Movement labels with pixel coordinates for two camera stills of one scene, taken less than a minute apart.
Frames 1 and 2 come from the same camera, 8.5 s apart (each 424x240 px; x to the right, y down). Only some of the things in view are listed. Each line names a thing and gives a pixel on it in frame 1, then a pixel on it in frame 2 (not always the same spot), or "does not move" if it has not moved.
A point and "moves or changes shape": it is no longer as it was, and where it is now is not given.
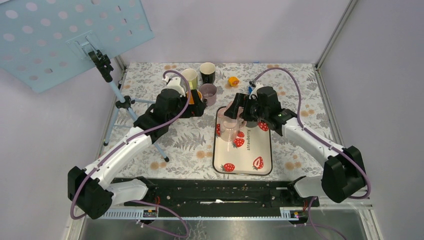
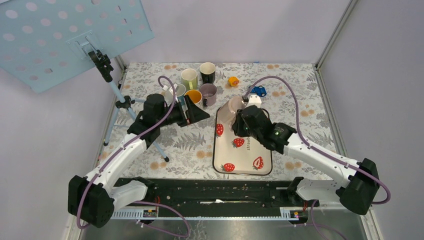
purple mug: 208,91 does not move
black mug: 207,70 does not move
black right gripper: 240,100 -> 237,126
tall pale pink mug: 230,128 moves or changes shape
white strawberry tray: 249,154 does not move
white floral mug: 191,99 does not move
